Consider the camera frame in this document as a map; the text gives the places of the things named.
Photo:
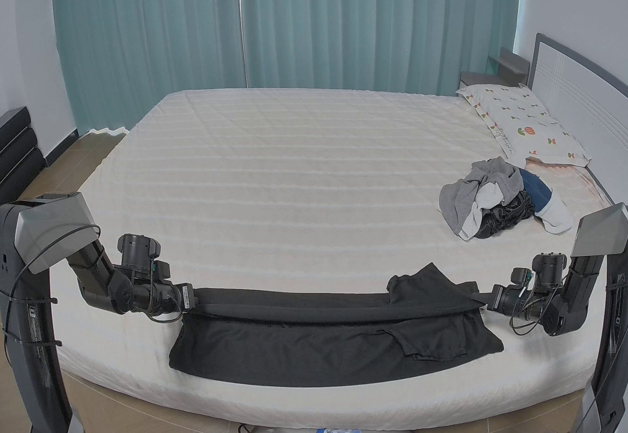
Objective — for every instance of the pile of clothes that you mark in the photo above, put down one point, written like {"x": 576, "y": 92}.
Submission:
{"x": 458, "y": 205}

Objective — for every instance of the white printed pillow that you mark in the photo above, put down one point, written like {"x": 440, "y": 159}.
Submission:
{"x": 530, "y": 124}

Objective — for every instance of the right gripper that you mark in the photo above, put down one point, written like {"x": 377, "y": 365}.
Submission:
{"x": 505, "y": 299}

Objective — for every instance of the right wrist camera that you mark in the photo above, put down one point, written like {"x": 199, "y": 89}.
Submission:
{"x": 521, "y": 276}

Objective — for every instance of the black T-shirt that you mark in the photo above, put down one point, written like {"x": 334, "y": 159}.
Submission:
{"x": 319, "y": 342}

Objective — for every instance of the grey bedside table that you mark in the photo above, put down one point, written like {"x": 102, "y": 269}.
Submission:
{"x": 485, "y": 76}

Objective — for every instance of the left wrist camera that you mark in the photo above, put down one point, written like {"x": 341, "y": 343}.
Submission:
{"x": 159, "y": 270}

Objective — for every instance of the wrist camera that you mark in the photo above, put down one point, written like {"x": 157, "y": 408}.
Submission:
{"x": 521, "y": 276}
{"x": 159, "y": 270}

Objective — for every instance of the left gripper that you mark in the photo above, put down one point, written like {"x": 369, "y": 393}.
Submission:
{"x": 184, "y": 298}

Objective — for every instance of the blue-green curtain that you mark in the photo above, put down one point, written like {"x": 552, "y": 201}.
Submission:
{"x": 152, "y": 18}
{"x": 382, "y": 4}

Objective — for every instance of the black chest of drawers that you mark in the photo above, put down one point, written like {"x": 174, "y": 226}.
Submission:
{"x": 17, "y": 156}

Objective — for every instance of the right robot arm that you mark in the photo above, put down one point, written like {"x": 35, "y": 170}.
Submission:
{"x": 598, "y": 229}

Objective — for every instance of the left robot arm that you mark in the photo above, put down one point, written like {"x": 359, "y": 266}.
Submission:
{"x": 54, "y": 229}

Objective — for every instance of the bed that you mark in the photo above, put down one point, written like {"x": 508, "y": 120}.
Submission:
{"x": 294, "y": 175}

